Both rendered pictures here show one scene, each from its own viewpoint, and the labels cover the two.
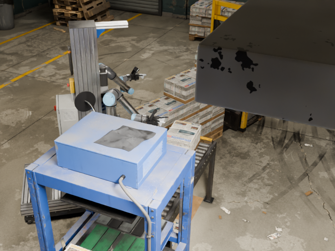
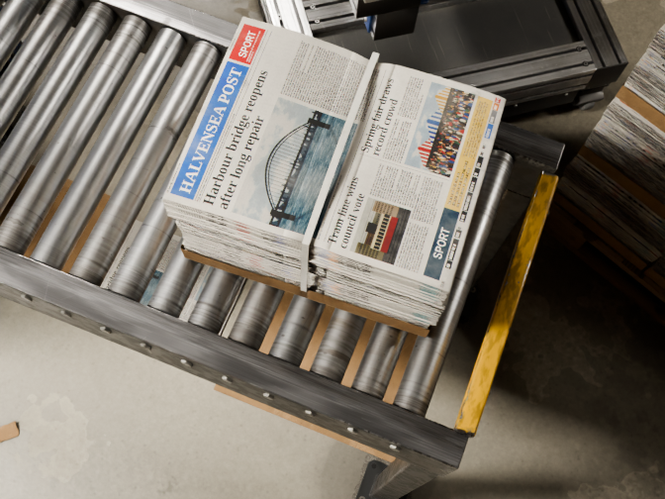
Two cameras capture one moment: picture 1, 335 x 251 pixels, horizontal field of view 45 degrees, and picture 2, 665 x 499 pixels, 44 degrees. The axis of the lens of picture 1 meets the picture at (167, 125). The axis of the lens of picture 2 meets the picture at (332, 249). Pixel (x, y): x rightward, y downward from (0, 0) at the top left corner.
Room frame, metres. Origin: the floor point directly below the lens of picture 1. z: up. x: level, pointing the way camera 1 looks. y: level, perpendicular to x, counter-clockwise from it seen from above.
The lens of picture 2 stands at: (3.52, -0.65, 1.95)
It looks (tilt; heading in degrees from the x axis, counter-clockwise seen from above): 69 degrees down; 82
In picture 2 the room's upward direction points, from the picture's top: 7 degrees clockwise
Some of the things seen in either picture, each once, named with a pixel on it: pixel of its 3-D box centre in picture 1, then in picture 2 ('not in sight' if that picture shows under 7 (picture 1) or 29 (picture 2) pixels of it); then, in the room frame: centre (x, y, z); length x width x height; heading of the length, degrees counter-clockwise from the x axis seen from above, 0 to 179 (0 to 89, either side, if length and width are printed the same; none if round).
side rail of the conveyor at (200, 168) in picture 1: (193, 180); (45, 291); (3.14, -0.26, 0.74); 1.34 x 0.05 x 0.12; 157
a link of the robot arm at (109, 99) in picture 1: (111, 116); not in sight; (3.54, 0.56, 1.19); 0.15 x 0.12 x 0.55; 169
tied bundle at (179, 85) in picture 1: (181, 88); not in sight; (4.79, -0.17, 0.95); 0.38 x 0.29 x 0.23; 47
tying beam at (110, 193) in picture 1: (114, 165); not in sight; (2.30, 0.36, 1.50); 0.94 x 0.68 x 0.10; 67
